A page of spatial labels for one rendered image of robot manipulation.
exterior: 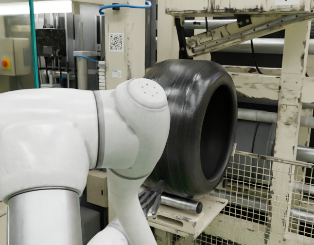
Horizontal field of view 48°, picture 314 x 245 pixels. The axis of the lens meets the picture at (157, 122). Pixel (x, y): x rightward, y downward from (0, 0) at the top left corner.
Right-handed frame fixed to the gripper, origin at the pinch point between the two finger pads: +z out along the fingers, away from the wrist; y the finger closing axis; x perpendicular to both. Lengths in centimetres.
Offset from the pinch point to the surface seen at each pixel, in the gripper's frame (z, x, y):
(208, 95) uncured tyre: 22.1, -28.5, -11.6
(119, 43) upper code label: 31, -44, 30
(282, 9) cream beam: 60, -50, -28
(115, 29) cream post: 33, -49, 33
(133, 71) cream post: 31, -32, 26
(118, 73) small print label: 28, -32, 31
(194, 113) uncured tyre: 12.3, -25.5, -10.6
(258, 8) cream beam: 60, -51, -18
